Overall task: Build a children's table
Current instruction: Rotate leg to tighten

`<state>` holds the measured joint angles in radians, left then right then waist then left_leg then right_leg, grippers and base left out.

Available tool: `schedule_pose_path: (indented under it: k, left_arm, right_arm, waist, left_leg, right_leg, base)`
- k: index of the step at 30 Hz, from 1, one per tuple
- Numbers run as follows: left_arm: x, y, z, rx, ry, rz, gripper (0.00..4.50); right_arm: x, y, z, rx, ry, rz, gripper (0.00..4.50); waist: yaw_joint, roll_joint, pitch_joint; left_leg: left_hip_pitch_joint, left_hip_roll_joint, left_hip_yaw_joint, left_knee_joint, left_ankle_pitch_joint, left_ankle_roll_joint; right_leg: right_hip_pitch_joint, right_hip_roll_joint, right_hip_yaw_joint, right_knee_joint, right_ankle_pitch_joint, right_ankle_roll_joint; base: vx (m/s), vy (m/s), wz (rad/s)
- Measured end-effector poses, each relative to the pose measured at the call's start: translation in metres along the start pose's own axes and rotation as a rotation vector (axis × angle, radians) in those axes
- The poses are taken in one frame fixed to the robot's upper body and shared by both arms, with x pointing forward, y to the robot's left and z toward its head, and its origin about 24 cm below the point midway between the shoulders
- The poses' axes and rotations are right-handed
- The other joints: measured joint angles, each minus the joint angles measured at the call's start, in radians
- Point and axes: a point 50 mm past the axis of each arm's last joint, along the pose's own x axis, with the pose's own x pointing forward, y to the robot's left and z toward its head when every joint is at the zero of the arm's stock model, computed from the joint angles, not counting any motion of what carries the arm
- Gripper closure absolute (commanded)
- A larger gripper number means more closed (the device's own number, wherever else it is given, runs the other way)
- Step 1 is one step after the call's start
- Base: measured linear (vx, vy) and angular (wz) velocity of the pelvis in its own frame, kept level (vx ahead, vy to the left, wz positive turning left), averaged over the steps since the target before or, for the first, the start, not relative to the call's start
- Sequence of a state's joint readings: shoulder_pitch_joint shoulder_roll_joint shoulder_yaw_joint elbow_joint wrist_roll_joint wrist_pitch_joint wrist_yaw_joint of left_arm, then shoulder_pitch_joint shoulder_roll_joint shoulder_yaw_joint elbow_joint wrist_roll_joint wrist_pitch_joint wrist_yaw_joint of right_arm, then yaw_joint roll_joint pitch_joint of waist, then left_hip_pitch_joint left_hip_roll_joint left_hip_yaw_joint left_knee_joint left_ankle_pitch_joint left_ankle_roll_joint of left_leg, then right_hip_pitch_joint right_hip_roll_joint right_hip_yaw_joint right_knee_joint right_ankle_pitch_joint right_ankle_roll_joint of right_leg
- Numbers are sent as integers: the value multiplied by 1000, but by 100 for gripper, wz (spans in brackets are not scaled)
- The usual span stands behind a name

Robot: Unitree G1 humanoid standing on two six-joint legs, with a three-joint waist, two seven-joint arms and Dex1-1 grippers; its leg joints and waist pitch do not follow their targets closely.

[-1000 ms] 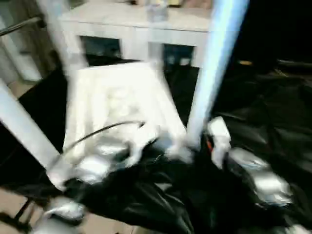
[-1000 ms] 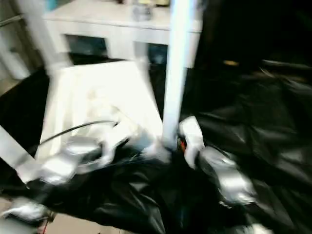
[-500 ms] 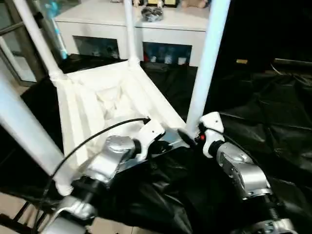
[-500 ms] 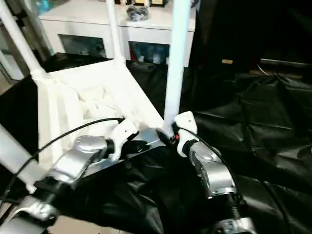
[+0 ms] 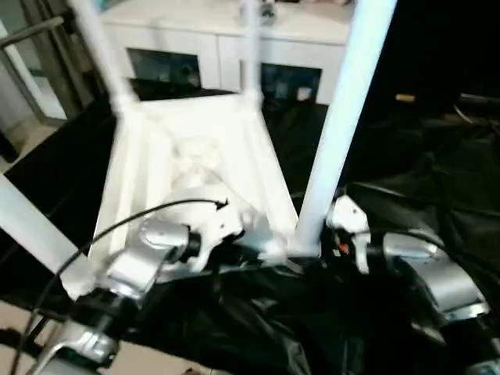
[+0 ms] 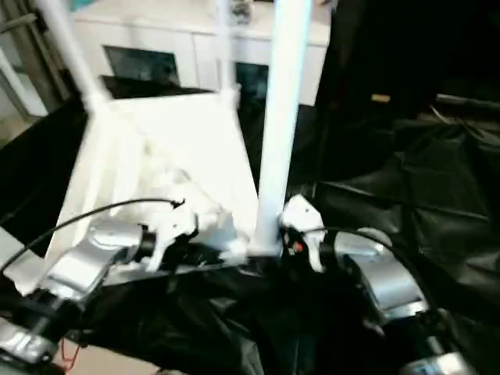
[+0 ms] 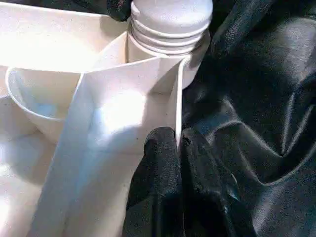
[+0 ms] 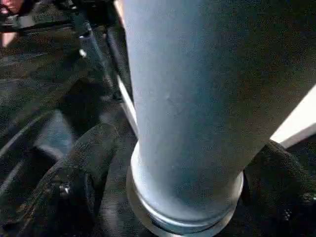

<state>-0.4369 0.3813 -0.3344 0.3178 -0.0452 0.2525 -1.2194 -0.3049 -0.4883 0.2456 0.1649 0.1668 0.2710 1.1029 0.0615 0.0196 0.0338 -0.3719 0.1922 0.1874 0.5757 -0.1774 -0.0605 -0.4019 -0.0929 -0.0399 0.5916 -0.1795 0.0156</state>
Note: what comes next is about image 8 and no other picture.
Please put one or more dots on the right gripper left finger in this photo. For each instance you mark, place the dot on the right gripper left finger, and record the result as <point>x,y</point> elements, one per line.
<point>74,182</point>

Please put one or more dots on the white plastic table top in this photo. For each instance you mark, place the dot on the white plastic table top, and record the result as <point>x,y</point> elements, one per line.
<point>301,123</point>

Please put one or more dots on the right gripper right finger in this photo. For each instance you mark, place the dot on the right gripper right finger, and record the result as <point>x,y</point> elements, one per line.
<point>284,190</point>

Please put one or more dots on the black plastic mat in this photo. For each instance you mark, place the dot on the black plastic mat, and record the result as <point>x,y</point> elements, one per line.
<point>34,98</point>

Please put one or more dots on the white plastic table leg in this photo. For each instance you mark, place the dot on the white plastic table leg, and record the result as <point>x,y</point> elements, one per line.
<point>207,98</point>

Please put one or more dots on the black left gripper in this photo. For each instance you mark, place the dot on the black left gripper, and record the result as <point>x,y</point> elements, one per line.
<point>91,44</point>

